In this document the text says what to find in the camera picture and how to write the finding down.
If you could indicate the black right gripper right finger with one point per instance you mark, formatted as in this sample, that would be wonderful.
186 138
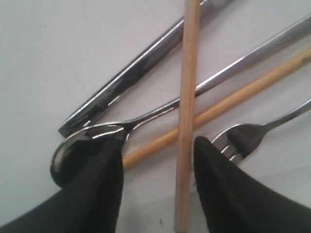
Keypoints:
234 202

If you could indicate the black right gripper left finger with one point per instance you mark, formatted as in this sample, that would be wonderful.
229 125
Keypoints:
90 203

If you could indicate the wooden chopstick across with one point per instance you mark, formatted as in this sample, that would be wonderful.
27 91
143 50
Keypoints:
186 110

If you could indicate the steel table knife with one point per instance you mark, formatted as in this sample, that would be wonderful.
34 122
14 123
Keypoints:
132 73

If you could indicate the steel spoon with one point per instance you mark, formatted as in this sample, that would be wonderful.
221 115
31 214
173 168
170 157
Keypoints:
65 166

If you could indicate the steel fork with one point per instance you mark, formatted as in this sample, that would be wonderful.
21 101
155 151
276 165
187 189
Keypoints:
239 141

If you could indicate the wooden chopstick lying lengthwise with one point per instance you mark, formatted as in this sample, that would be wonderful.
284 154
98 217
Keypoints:
221 107

